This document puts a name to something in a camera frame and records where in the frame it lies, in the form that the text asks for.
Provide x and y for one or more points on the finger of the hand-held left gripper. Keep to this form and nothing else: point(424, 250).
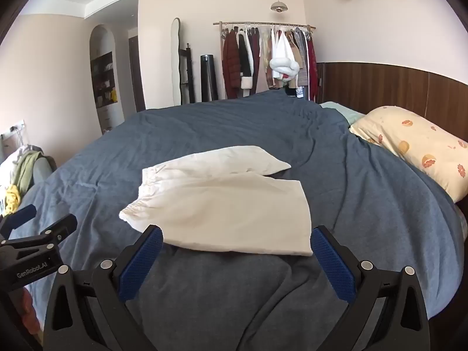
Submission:
point(55, 230)
point(20, 216)

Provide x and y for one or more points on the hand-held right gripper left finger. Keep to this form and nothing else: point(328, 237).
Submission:
point(140, 263)

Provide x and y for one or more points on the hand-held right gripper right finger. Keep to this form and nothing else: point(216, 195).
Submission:
point(332, 267)

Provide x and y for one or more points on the white pants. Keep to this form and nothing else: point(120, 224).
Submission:
point(226, 204)

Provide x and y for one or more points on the person's left hand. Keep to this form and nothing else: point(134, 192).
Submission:
point(28, 310)

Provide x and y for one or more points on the yellow cloth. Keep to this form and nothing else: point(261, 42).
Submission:
point(12, 199)

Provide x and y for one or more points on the green garment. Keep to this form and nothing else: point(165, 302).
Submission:
point(26, 168)

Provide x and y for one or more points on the grey chair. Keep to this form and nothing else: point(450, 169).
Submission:
point(43, 170)

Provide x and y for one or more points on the cream orange-print pillow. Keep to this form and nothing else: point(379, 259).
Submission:
point(416, 146)

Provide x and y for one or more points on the light green bed sheet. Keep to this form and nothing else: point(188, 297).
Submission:
point(342, 111)

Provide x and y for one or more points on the blue blanket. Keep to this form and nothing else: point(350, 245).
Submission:
point(234, 128)

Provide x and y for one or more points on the dark wooden door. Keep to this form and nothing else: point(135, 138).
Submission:
point(138, 76)

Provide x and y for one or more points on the brown wooden headboard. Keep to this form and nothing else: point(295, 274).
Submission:
point(384, 84)

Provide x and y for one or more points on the black tower fan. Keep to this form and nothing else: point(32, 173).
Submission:
point(209, 78)

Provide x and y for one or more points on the wavy standing mirror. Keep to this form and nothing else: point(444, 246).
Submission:
point(176, 62)

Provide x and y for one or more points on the white puffy hanging bundle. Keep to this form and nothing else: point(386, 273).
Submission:
point(284, 66)

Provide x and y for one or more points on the row of hanging clothes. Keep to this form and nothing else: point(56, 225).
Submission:
point(237, 62)

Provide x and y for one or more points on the arched wall shelf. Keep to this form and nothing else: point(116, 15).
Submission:
point(104, 80)

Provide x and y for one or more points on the wooden clothes rail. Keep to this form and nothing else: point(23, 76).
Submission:
point(256, 23)

